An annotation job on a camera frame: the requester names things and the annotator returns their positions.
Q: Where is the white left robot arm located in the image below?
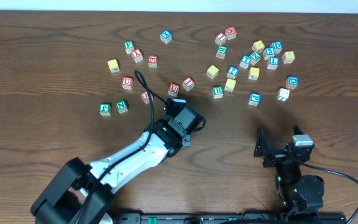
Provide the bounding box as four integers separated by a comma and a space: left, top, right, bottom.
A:
30, 99, 206, 224

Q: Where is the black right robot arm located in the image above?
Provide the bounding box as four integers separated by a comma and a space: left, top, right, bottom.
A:
254, 126, 324, 221

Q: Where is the red U block centre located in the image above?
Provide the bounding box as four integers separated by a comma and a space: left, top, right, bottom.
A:
168, 83, 180, 97

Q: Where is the red u block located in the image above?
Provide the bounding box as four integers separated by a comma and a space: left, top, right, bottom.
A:
168, 83, 180, 97
122, 77, 134, 90

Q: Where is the red I block centre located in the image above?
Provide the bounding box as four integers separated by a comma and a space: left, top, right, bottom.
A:
182, 77, 195, 91

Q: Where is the red i block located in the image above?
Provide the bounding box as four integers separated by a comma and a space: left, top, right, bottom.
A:
215, 32, 227, 45
182, 77, 195, 91

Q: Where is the white green wooden block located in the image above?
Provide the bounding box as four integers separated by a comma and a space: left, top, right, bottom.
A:
277, 88, 290, 101

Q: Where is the green R wooden block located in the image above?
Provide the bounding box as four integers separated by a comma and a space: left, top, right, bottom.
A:
213, 86, 224, 99

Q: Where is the red A wooden block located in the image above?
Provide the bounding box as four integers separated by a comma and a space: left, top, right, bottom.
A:
141, 91, 154, 104

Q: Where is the blue D block right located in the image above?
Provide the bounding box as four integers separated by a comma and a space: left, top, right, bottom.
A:
285, 76, 299, 90

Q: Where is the blue d block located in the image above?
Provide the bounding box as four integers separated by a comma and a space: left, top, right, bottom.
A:
270, 41, 283, 54
285, 76, 299, 90

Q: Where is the blue P wooden block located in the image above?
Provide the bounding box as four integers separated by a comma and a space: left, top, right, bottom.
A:
249, 93, 261, 106

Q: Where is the yellow block beside centre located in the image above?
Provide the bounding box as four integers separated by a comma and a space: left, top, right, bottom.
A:
206, 65, 219, 79

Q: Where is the yellow block near R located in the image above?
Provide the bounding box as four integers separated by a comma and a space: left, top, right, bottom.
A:
224, 78, 236, 92

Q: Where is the green N wooden block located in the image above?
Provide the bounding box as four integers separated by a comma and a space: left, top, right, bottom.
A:
116, 100, 128, 114

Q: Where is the red U block left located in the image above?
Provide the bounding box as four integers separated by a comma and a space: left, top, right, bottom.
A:
122, 77, 134, 90

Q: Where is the blue 2 wooden block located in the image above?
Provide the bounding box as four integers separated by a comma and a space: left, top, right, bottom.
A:
226, 66, 239, 80

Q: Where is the red E wooden block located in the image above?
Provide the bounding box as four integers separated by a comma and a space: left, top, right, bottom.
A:
148, 55, 158, 68

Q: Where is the blue L wooden block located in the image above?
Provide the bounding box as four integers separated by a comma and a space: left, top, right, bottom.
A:
267, 57, 280, 70

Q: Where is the yellow block middle right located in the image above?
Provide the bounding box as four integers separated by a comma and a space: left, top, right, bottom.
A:
249, 67, 260, 80

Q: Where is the yellow 8 wooden block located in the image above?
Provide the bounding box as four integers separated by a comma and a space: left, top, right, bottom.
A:
282, 51, 296, 63

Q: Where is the red X wooden block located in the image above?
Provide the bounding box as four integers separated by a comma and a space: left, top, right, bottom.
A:
131, 49, 144, 63

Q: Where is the green B wooden block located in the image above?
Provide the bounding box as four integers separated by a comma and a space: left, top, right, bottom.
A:
216, 45, 227, 58

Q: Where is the green Z wooden block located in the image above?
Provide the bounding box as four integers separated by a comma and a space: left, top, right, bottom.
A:
250, 52, 261, 65

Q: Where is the blue 5 wooden block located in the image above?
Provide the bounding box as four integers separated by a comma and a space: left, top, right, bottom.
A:
263, 47, 275, 60

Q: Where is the blue T wooden block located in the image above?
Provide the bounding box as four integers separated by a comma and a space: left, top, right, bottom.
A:
239, 55, 251, 69

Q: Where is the blue D block far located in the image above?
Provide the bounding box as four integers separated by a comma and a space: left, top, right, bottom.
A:
270, 41, 283, 54

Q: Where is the blue X wooden block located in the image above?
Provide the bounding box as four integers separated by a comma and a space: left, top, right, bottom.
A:
160, 30, 172, 44

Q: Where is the yellow acorn wooden block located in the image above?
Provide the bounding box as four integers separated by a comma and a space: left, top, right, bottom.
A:
108, 59, 119, 73

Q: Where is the red I block far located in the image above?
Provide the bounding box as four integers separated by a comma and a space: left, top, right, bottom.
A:
215, 32, 227, 45

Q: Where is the yellow block far top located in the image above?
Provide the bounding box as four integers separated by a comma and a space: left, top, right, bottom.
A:
252, 40, 265, 53

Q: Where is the green F wooden block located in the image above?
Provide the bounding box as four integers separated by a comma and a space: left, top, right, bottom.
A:
124, 40, 135, 54

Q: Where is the red W wooden block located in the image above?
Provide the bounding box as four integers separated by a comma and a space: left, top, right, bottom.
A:
225, 26, 237, 40

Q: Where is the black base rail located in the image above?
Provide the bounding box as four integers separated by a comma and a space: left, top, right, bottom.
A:
101, 211, 347, 224

